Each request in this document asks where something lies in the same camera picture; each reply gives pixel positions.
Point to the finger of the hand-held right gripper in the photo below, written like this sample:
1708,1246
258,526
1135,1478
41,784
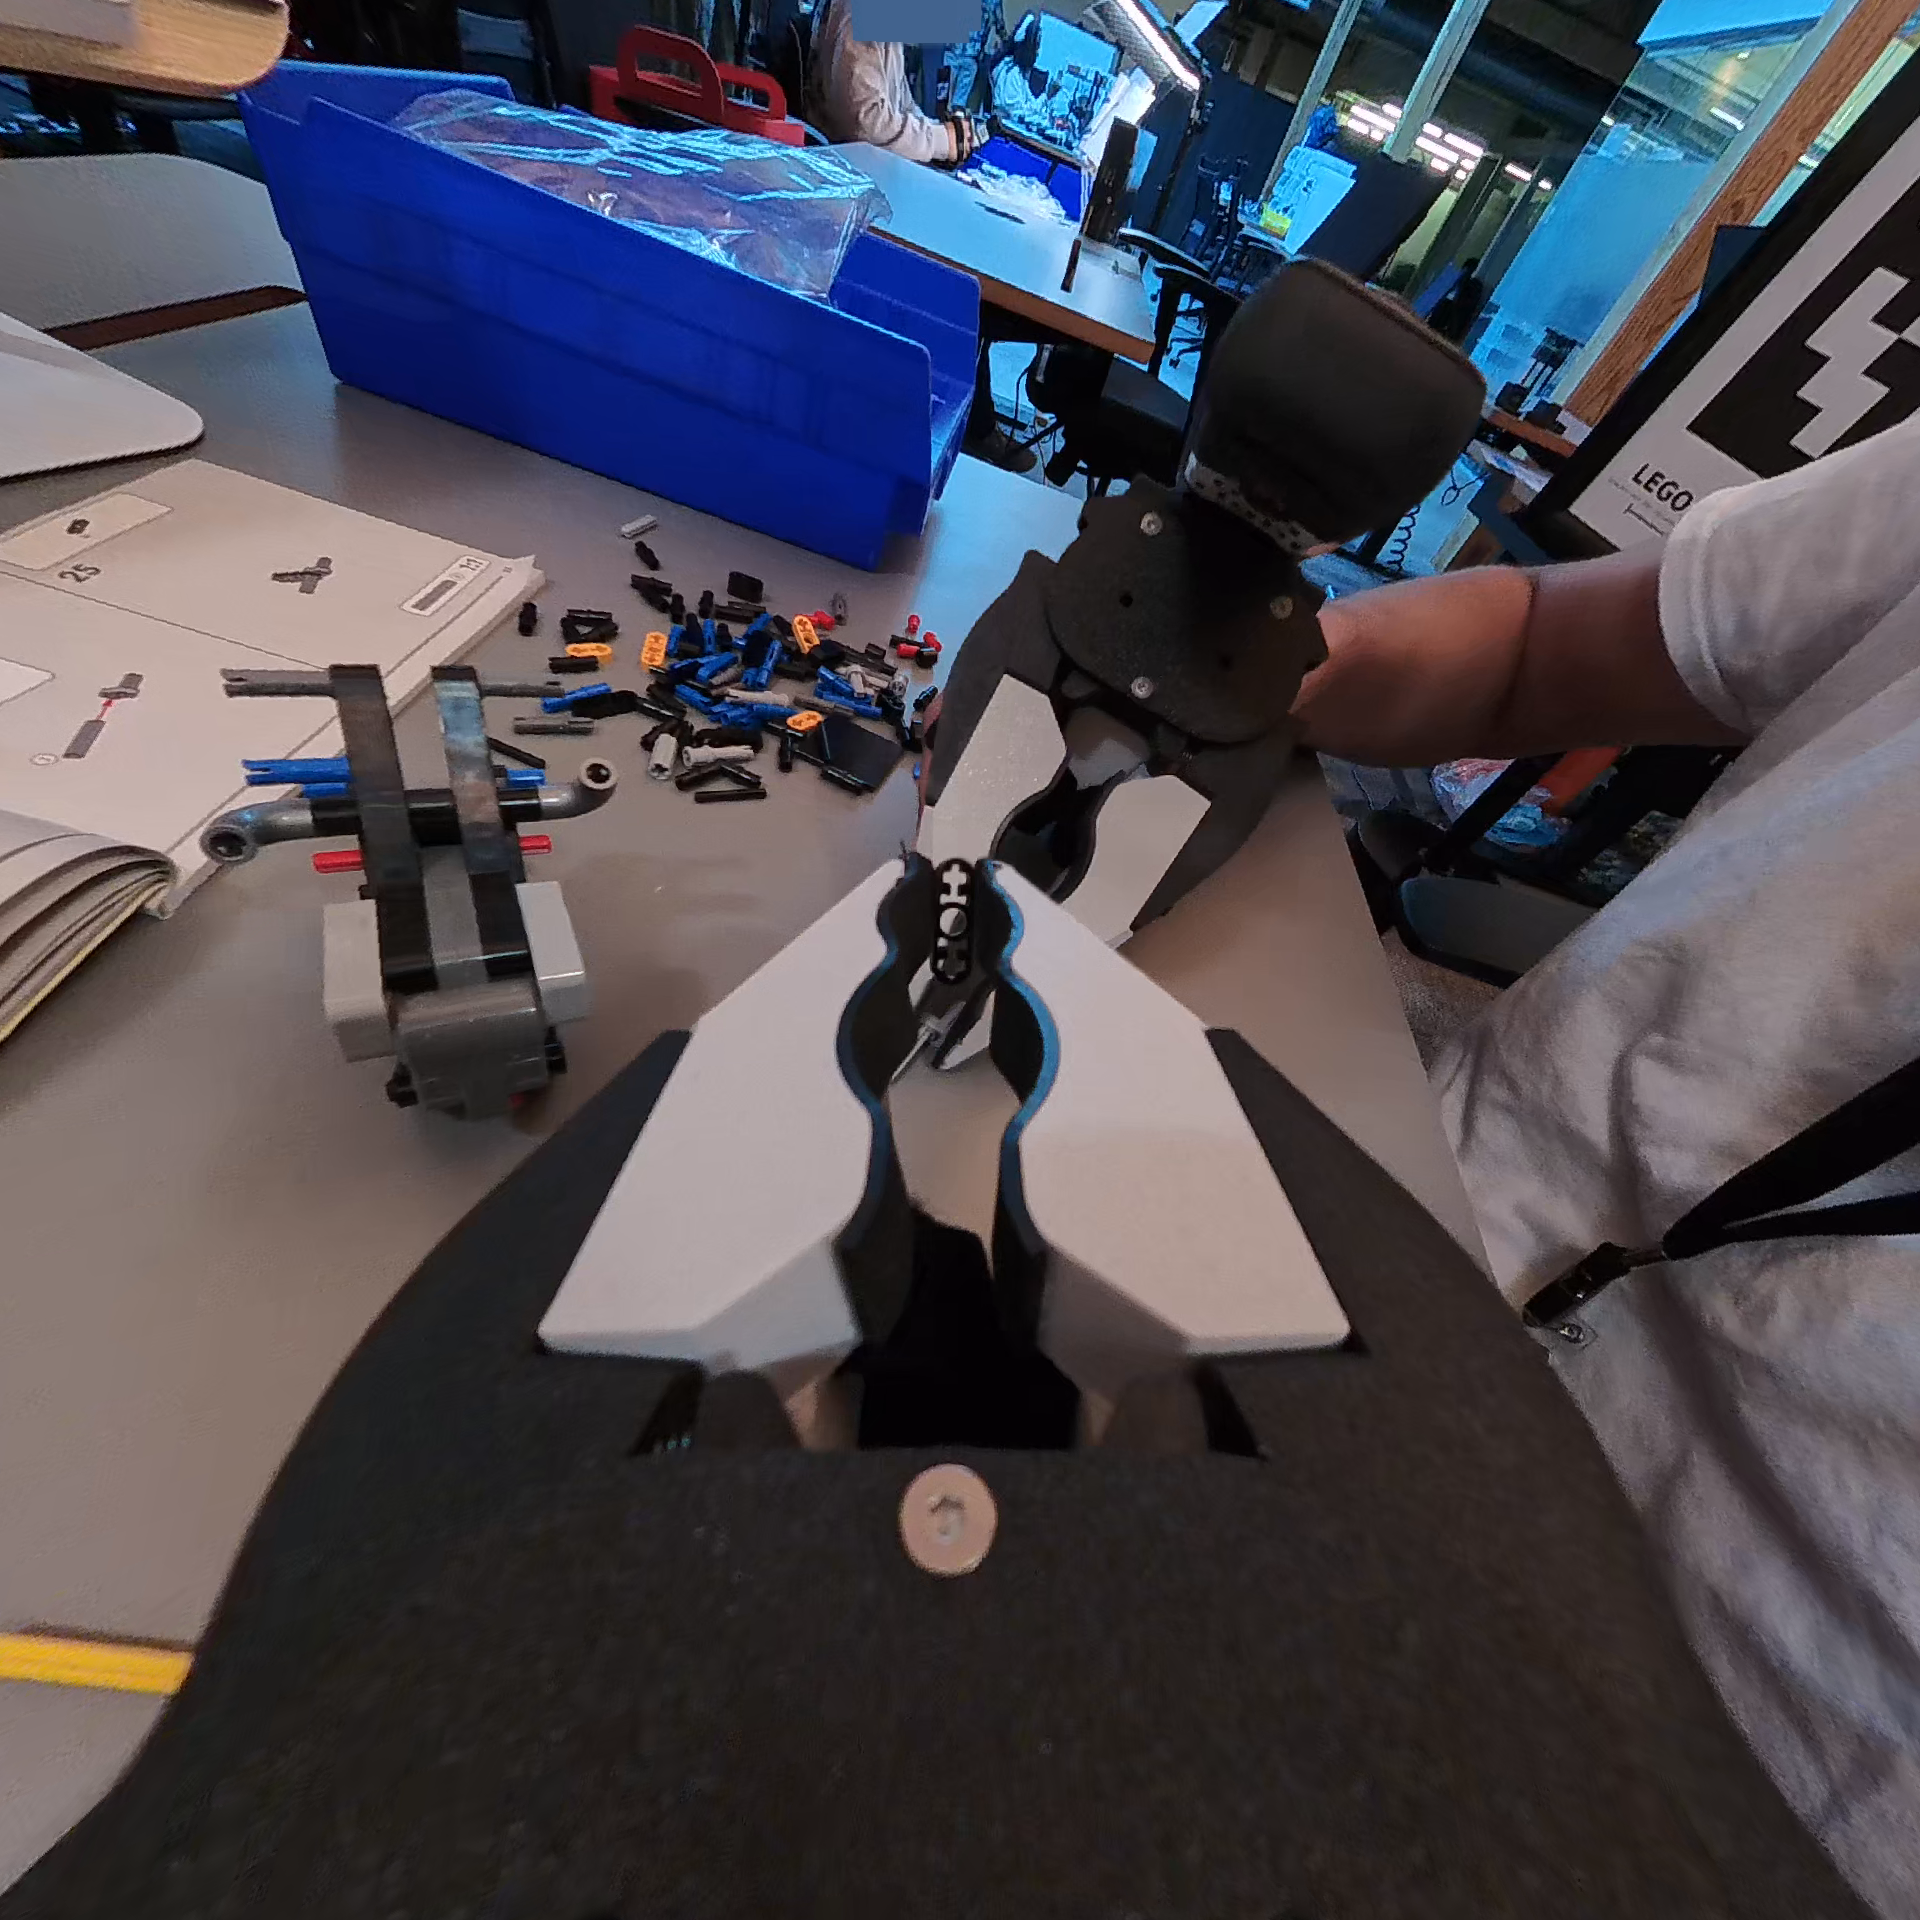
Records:
1148,849
991,750

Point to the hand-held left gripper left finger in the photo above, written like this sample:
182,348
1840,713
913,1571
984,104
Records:
720,1200

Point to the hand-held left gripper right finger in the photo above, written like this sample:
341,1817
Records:
1170,1200

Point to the small black lego beam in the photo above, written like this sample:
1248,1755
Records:
945,914

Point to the pile of small lego pieces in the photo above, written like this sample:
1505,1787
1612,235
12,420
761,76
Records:
734,674

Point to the small grey lego pin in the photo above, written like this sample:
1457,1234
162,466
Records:
937,1038

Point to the partly built lego model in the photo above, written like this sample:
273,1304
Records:
452,961

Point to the person's right forearm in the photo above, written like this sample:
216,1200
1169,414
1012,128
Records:
1636,660

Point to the lego instruction booklet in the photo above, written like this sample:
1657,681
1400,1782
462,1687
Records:
224,600

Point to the person's right hand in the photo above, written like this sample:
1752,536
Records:
1410,674

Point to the black office chair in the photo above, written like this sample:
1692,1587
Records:
1109,406

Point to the wooden background table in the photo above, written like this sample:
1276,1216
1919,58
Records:
1037,254

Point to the blue plastic bin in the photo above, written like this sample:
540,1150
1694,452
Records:
600,345

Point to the black and white poster board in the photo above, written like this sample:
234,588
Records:
1800,345

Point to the clear plastic bag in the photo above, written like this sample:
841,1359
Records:
629,164

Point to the wooden document board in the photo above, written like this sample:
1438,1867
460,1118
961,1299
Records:
149,38

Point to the red plastic frame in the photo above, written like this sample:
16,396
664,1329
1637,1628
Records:
681,67

